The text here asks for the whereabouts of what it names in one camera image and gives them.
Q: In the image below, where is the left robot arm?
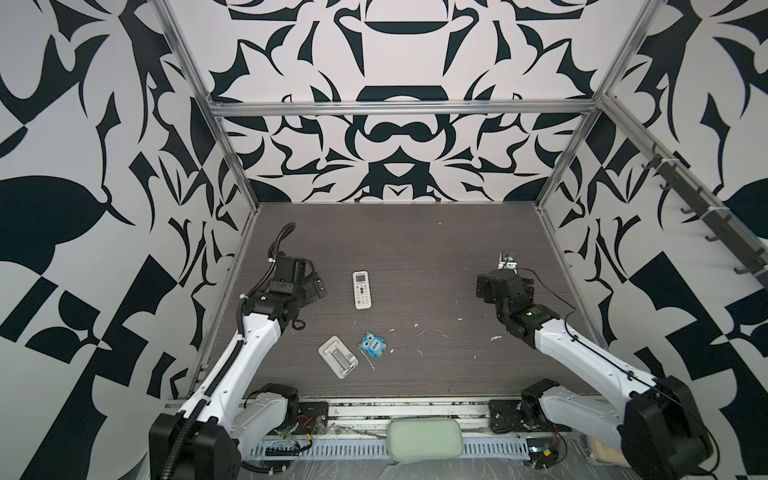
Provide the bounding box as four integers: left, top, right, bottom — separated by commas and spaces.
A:
148, 253, 327, 479

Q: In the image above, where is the black corrugated cable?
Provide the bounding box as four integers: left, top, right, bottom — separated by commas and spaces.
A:
160, 221, 301, 480

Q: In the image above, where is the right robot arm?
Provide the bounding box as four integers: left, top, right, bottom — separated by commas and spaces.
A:
476, 269, 720, 479

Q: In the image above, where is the white remote control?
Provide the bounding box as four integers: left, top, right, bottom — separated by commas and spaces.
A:
352, 271, 372, 310

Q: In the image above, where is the green sponge pad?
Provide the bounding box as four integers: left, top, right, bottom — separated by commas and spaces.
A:
386, 417, 464, 463

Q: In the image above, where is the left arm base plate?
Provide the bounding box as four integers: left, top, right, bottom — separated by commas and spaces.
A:
273, 401, 330, 435

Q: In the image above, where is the aluminium frame bar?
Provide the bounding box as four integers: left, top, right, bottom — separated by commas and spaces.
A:
209, 99, 595, 118

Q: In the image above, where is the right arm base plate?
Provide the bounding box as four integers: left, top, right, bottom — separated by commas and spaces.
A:
488, 399, 529, 435

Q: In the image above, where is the white phone stand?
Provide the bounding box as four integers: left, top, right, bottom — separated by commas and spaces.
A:
318, 336, 359, 380

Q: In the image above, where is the small circuit board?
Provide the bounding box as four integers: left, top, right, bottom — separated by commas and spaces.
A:
526, 436, 568, 470

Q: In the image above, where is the black hook rail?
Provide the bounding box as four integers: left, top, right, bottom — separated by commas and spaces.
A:
643, 142, 767, 290

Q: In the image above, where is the beige sponge pad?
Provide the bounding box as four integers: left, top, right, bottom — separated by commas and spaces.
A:
587, 437, 630, 468

